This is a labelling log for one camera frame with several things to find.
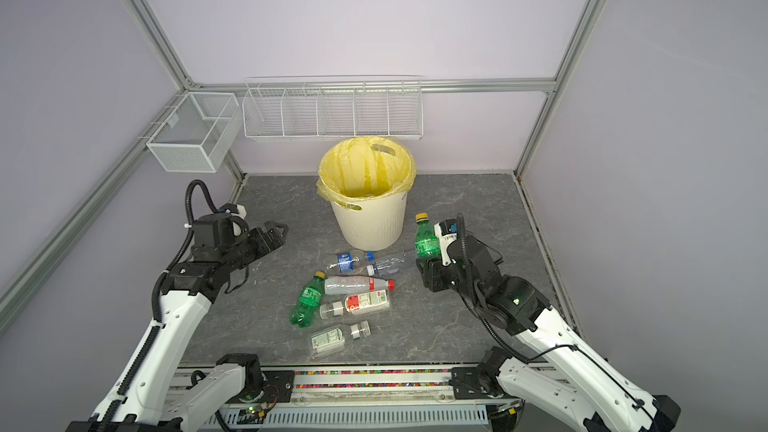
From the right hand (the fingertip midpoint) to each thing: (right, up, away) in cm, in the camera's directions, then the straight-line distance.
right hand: (428, 261), depth 70 cm
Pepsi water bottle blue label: (-23, -5, +21) cm, 32 cm away
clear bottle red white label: (-19, -14, +11) cm, 26 cm away
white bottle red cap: (-20, -10, +17) cm, 28 cm away
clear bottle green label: (-25, -22, +6) cm, 34 cm away
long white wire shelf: (-30, +46, +29) cm, 62 cm away
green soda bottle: (0, +4, -2) cm, 5 cm away
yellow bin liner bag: (-19, +25, +29) cm, 43 cm away
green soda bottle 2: (-32, -14, +13) cm, 38 cm away
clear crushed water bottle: (-13, -5, +22) cm, 26 cm away
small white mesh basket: (-75, +37, +33) cm, 90 cm away
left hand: (-39, +5, +7) cm, 40 cm away
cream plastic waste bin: (-14, +7, +17) cm, 23 cm away
